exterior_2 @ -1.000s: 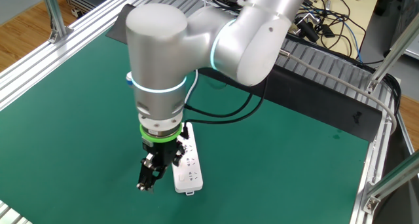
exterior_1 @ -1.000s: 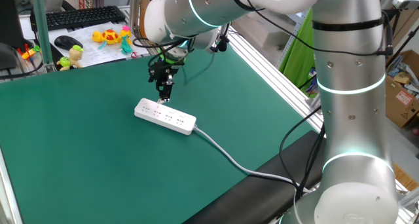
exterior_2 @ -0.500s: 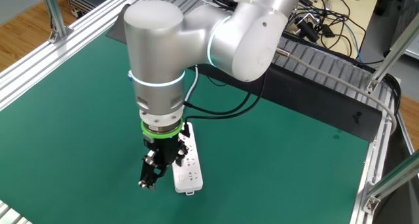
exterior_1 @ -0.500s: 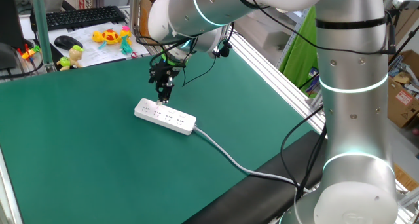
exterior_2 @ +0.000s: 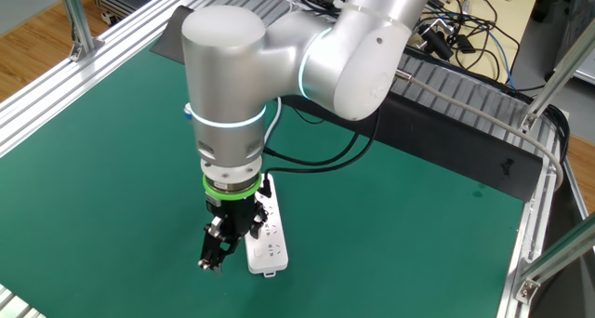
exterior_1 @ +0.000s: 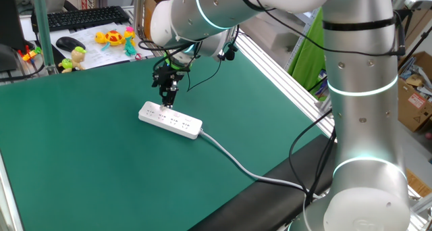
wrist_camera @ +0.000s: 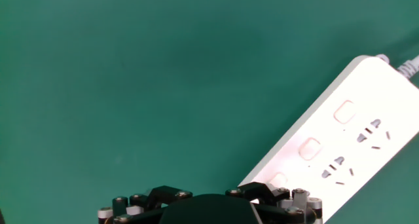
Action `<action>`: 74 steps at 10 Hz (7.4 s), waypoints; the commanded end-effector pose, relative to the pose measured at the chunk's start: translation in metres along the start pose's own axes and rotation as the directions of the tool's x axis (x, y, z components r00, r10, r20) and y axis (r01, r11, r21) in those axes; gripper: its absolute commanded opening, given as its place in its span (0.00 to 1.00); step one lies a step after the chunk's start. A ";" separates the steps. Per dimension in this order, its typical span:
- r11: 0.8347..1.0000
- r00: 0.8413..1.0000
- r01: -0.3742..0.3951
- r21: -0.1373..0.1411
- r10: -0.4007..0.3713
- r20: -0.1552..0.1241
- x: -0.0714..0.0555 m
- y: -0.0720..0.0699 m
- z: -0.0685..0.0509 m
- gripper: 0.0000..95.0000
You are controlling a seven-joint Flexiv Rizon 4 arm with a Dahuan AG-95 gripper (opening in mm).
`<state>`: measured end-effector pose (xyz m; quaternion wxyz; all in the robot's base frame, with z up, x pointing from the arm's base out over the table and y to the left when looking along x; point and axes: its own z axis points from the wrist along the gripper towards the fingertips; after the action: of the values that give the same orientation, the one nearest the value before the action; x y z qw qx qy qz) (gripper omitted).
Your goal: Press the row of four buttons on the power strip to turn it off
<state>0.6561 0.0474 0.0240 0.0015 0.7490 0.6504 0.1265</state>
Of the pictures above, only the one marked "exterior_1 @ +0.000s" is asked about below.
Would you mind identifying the cardboard box red label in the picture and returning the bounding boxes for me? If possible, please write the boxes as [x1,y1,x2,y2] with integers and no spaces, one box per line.
[397,51,432,133]

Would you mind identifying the green table mat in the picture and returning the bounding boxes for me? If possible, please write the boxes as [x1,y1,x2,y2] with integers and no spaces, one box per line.
[0,50,325,231]

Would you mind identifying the black cable with lump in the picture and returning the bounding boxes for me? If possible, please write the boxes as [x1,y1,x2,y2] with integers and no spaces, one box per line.
[186,24,240,93]

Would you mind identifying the open cardboard box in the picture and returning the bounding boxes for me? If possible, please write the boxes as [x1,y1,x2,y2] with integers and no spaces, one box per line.
[144,0,180,43]

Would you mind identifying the green cloth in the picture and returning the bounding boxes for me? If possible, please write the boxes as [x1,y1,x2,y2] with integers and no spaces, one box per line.
[287,7,328,93]

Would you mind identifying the orange cardboard sheet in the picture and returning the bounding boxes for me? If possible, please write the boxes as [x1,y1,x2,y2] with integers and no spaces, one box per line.
[406,168,432,198]

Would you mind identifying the long black arm cable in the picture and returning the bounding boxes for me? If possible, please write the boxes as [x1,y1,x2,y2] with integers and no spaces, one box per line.
[236,0,406,58]

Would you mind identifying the aluminium frame post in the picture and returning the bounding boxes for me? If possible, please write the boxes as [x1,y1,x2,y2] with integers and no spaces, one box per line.
[32,0,58,76]
[133,0,146,39]

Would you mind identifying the beige doll green cap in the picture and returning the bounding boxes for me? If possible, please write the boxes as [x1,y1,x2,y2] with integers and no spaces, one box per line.
[70,46,87,72]

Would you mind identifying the black monitor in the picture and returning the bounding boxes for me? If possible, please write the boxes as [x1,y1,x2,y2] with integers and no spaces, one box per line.
[0,0,27,73]

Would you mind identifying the red yellow block toy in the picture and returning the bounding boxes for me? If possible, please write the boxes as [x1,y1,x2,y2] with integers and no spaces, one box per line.
[17,45,43,63]

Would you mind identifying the white power strip cable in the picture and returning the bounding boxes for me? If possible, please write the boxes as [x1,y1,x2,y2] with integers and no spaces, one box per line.
[198,128,315,231]

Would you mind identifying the white foam block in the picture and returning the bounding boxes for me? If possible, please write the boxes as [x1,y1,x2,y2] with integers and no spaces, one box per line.
[239,7,304,61]

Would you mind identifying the black desk cable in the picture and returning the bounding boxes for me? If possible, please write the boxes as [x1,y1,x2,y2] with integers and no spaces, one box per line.
[0,60,47,83]

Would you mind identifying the black keyboard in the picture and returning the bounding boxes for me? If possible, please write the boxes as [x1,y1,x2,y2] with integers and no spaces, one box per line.
[30,5,131,34]

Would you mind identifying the black base cables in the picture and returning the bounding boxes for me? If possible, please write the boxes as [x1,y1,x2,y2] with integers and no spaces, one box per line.
[288,109,338,205]

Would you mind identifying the yellow duck toy pink hat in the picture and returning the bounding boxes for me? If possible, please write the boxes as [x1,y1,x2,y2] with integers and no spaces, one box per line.
[123,26,138,57]

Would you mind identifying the aluminium table frame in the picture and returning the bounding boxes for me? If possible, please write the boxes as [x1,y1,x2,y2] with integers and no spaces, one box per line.
[0,34,432,231]

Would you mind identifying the black computer mouse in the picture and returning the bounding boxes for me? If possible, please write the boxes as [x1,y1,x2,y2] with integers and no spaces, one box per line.
[55,36,86,53]

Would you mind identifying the white four-socket power strip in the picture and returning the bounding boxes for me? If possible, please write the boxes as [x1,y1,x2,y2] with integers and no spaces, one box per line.
[138,101,203,140]

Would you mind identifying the white paper sheets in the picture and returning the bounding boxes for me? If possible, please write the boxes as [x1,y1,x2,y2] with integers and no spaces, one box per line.
[49,21,155,70]

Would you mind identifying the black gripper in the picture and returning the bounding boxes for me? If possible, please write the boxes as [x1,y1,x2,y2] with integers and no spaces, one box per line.
[151,64,186,109]

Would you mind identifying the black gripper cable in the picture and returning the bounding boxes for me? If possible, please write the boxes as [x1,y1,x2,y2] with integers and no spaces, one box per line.
[137,38,203,73]

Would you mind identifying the yellow orange turtle toy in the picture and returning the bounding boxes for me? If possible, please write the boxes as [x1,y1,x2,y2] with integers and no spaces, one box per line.
[94,29,126,51]

